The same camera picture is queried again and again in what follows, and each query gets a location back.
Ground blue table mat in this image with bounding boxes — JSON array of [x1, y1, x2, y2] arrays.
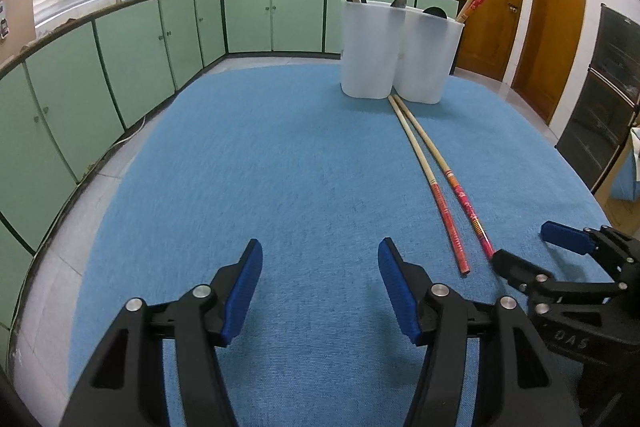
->
[[67, 63, 614, 427]]

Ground green lower kitchen cabinets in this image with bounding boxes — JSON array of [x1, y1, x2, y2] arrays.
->
[[0, 0, 467, 358]]

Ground black spoon left compartment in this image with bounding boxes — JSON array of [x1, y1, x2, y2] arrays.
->
[[390, 0, 407, 9]]

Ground white twin utensil holder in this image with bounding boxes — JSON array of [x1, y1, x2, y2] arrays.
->
[[341, 0, 464, 105]]

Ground black spoon compartment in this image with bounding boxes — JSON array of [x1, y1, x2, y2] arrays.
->
[[423, 6, 448, 20], [390, 0, 407, 9]]

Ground black spoon right compartment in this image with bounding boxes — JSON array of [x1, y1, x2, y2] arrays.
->
[[423, 6, 448, 20]]

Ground cardboard board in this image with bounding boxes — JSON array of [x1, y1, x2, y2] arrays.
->
[[0, 0, 36, 65]]

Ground red-handled chopstick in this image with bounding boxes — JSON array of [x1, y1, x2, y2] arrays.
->
[[387, 95, 471, 275]]

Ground right wooden door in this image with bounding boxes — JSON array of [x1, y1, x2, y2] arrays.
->
[[512, 0, 587, 122]]

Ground red flower-pattern chopstick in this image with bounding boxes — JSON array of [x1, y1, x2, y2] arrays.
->
[[390, 94, 495, 260]]

